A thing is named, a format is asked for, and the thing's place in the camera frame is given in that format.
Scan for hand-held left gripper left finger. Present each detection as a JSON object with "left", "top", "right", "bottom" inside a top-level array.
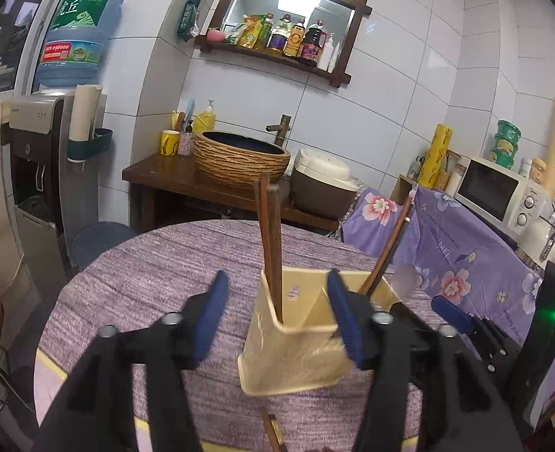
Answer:
[{"left": 32, "top": 270, "right": 230, "bottom": 452}]

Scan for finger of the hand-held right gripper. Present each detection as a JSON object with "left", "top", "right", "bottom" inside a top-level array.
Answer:
[
  {"left": 430, "top": 294, "right": 519, "bottom": 374},
  {"left": 389, "top": 300, "right": 431, "bottom": 336}
]

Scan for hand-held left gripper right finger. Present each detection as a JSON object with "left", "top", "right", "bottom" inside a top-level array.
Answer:
[{"left": 327, "top": 268, "right": 525, "bottom": 452}]

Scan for metal spoon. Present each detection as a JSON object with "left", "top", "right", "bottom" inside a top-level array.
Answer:
[{"left": 393, "top": 264, "right": 422, "bottom": 303}]

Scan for cream plastic utensil holder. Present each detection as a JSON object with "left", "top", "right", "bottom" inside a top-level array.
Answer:
[{"left": 237, "top": 267, "right": 403, "bottom": 396}]

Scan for purple floral cloth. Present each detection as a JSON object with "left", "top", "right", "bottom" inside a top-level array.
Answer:
[{"left": 341, "top": 186, "right": 549, "bottom": 323}]

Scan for purple tablecloth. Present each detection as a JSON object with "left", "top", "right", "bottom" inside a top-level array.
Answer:
[{"left": 35, "top": 219, "right": 448, "bottom": 452}]

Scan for chrome tap fixture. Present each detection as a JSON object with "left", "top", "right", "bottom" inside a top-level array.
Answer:
[{"left": 538, "top": 200, "right": 555, "bottom": 263}]

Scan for small wooden box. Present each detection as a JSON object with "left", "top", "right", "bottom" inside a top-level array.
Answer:
[{"left": 390, "top": 174, "right": 420, "bottom": 204}]

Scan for white microwave oven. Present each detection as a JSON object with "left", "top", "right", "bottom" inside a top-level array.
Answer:
[{"left": 454, "top": 155, "right": 550, "bottom": 239}]

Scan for grey round stool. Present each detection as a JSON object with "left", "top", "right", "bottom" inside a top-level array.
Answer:
[{"left": 70, "top": 221, "right": 138, "bottom": 270}]

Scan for white brown rice cooker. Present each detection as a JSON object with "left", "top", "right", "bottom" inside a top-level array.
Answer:
[{"left": 289, "top": 147, "right": 361, "bottom": 220}]

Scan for dark wooden sink cabinet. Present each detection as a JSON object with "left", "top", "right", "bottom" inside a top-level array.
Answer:
[{"left": 122, "top": 153, "right": 344, "bottom": 237}]

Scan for yellow wrap roll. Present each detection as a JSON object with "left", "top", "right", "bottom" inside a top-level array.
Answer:
[{"left": 419, "top": 124, "right": 454, "bottom": 188}]

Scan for woven pattern sink basin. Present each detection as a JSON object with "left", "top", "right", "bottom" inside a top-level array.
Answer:
[{"left": 193, "top": 129, "right": 291, "bottom": 190}]

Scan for small pink pump bottle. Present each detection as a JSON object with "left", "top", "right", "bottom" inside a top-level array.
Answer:
[{"left": 179, "top": 120, "right": 196, "bottom": 157}]

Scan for yellow patterned cup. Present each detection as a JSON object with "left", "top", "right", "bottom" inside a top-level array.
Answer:
[{"left": 159, "top": 129, "right": 181, "bottom": 156}]

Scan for yellow dish soap bottle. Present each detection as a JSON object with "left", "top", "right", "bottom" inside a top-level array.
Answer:
[{"left": 193, "top": 100, "right": 217, "bottom": 134}]

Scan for bronze faucet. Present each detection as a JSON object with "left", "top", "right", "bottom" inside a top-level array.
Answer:
[{"left": 265, "top": 114, "right": 292, "bottom": 148}]

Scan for grey water dispenser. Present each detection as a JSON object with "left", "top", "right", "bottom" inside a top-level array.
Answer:
[{"left": 2, "top": 94, "right": 101, "bottom": 290}]

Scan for white squeeze bottle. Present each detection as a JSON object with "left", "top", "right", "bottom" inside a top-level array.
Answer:
[{"left": 317, "top": 33, "right": 342, "bottom": 74}]

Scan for large dark soy sauce bottle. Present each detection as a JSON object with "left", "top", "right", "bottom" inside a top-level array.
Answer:
[{"left": 298, "top": 20, "right": 328, "bottom": 67}]

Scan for brown sauce bottle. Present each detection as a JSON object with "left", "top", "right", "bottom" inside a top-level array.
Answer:
[{"left": 284, "top": 18, "right": 307, "bottom": 60}]

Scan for yellow seasoning packet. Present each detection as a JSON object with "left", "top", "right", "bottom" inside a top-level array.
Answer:
[{"left": 225, "top": 15, "right": 254, "bottom": 49}]

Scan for yellow cooking oil bottle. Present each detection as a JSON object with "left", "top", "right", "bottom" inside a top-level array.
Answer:
[{"left": 246, "top": 13, "right": 274, "bottom": 52}]

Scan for green wet wipes pack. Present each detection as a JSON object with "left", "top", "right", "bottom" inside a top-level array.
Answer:
[{"left": 177, "top": 0, "right": 203, "bottom": 44}]

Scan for blue water jug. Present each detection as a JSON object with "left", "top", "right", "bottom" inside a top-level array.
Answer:
[{"left": 35, "top": 0, "right": 125, "bottom": 91}]

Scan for dark teal wall tray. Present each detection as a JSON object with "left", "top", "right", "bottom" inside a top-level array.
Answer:
[{"left": 67, "top": 128, "right": 114, "bottom": 162}]

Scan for window with grey frame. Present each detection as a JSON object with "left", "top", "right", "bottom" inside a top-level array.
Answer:
[{"left": 0, "top": 0, "right": 73, "bottom": 101}]

